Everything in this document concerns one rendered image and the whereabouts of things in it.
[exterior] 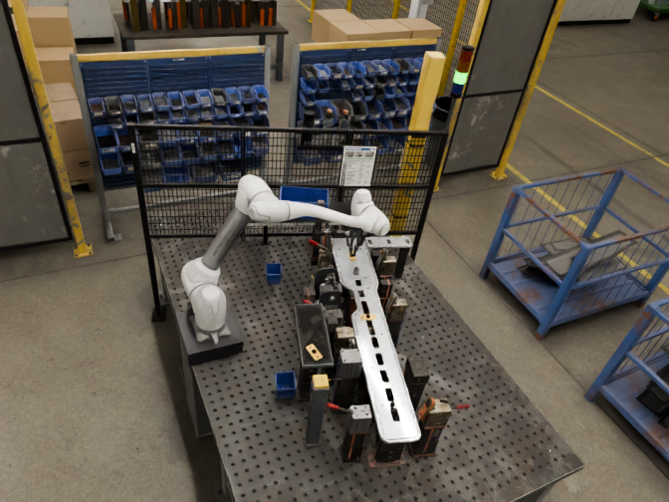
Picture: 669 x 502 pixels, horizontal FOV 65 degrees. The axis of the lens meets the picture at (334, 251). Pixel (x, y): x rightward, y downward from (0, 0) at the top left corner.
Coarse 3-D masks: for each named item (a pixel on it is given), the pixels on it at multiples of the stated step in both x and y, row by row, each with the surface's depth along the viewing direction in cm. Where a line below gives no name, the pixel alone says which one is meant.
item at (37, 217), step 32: (0, 0) 305; (0, 32) 316; (0, 64) 326; (32, 64) 331; (0, 96) 337; (32, 96) 344; (0, 128) 349; (32, 128) 358; (0, 160) 362; (32, 160) 371; (0, 192) 376; (32, 192) 387; (64, 192) 393; (0, 224) 391; (32, 224) 403; (64, 224) 413
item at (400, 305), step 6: (402, 300) 281; (396, 306) 278; (402, 306) 279; (390, 312) 281; (396, 312) 281; (402, 312) 283; (390, 318) 284; (396, 318) 284; (402, 318) 285; (390, 324) 287; (396, 324) 288; (390, 330) 291; (396, 330) 292; (396, 336) 294
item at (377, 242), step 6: (366, 240) 325; (372, 240) 326; (378, 240) 326; (384, 240) 327; (390, 240) 328; (396, 240) 328; (402, 240) 329; (408, 240) 330; (372, 246) 321; (378, 246) 322; (384, 246) 322; (390, 246) 323; (396, 246) 324; (402, 246) 324; (408, 246) 325
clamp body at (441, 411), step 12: (444, 408) 229; (420, 420) 241; (432, 420) 231; (444, 420) 233; (432, 432) 239; (408, 444) 254; (420, 444) 243; (432, 444) 245; (420, 456) 250; (432, 456) 251
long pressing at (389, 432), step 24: (336, 240) 322; (336, 264) 304; (360, 264) 307; (360, 288) 291; (360, 312) 277; (360, 336) 264; (384, 336) 266; (384, 360) 254; (384, 384) 243; (384, 408) 233; (408, 408) 235; (384, 432) 224; (408, 432) 225
